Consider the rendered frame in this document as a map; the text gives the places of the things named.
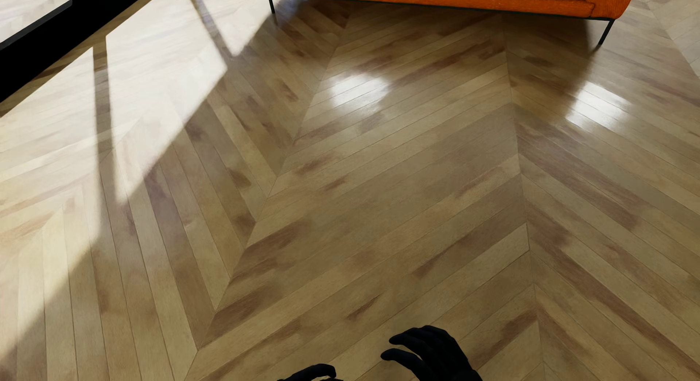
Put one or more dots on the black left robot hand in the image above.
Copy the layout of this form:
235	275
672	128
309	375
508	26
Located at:
314	373

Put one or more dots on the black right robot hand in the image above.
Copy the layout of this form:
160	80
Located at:
435	356

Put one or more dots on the black window frame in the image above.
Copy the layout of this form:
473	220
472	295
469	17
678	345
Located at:
49	34

